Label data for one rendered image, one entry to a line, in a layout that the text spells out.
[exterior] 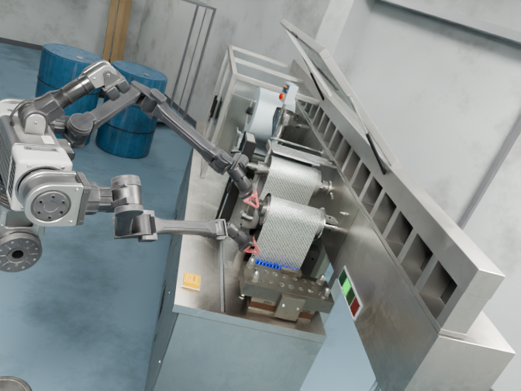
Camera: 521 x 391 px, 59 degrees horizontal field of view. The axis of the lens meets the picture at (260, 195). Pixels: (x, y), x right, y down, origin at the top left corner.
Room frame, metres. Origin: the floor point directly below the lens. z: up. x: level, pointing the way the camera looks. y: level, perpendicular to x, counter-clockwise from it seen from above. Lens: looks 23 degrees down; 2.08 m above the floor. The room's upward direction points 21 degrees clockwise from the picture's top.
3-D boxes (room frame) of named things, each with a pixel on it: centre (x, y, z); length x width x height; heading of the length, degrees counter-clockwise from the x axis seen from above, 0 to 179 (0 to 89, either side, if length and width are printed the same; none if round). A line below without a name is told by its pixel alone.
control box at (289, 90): (2.40, 0.06, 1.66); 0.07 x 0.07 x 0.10; 31
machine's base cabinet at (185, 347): (2.79, 0.13, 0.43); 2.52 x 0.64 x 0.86; 14
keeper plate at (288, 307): (1.64, -0.28, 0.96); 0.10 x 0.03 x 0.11; 104
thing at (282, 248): (1.83, -0.17, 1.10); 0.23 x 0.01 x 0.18; 104
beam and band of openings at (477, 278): (2.58, -0.25, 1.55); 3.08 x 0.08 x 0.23; 14
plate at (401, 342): (2.60, -0.32, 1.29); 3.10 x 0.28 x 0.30; 14
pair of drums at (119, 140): (4.71, 1.95, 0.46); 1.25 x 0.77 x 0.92; 132
